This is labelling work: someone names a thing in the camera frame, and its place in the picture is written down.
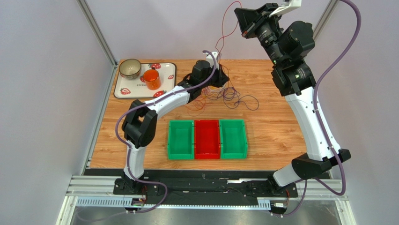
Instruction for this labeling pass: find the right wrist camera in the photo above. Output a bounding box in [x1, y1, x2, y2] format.
[269, 0, 302, 17]

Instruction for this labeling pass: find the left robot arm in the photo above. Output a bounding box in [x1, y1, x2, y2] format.
[117, 55, 229, 189]

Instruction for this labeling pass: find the white strawberry tray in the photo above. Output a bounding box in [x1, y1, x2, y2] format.
[114, 62, 177, 99]

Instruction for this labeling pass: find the right green plastic bin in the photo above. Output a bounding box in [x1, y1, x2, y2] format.
[219, 120, 248, 159]

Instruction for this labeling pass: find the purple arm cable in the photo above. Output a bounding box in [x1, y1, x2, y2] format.
[114, 50, 219, 216]
[271, 0, 362, 218]

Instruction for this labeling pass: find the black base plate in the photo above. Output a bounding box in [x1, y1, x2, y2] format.
[113, 175, 299, 198]

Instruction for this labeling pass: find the aluminium frame rail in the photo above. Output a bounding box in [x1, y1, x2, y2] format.
[57, 169, 356, 225]

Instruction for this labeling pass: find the left green plastic bin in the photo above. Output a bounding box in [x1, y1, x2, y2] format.
[167, 120, 194, 160]

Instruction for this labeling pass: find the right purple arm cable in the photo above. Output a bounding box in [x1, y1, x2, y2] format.
[271, 0, 362, 218]

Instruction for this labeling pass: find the blue cable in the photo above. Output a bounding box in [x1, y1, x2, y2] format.
[215, 85, 260, 112]

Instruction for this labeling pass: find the orange cable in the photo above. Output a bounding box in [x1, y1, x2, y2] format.
[184, 93, 209, 114]

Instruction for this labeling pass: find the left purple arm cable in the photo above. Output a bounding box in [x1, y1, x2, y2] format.
[114, 50, 219, 216]

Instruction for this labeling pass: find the red plastic bin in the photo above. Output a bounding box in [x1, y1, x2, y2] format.
[194, 120, 221, 159]

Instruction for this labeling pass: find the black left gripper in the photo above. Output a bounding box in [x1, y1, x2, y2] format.
[200, 64, 230, 90]

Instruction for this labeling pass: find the green plastic bin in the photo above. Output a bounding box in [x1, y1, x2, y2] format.
[167, 120, 194, 160]
[219, 120, 248, 159]

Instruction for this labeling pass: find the ceramic bowl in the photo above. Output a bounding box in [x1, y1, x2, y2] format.
[119, 59, 141, 79]

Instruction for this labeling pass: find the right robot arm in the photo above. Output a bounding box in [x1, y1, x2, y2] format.
[234, 0, 351, 194]

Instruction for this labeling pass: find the orange glass cup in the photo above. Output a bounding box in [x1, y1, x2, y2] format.
[143, 69, 161, 90]

